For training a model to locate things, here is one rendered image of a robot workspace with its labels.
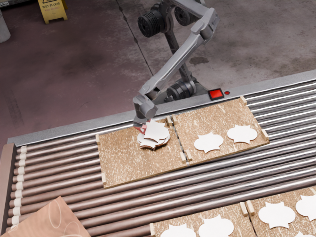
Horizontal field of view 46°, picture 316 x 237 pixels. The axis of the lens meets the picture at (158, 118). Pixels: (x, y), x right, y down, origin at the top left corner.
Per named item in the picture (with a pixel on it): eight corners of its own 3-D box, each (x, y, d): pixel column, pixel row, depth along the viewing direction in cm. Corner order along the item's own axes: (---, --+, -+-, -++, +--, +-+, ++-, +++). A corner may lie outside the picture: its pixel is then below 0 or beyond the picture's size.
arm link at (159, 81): (207, 31, 182) (198, 17, 174) (215, 35, 178) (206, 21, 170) (148, 98, 183) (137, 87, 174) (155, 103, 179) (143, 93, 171)
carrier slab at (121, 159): (96, 138, 203) (96, 136, 202) (169, 119, 206) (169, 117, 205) (104, 189, 178) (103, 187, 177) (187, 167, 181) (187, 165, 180)
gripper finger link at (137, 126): (153, 127, 189) (150, 114, 183) (148, 138, 185) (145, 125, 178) (140, 125, 192) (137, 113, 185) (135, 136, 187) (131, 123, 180)
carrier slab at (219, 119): (171, 118, 206) (170, 116, 205) (241, 99, 209) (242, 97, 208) (189, 166, 181) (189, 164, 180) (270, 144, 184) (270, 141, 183)
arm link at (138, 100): (140, 91, 177) (130, 97, 176) (148, 98, 173) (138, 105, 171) (142, 102, 182) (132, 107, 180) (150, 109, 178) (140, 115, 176)
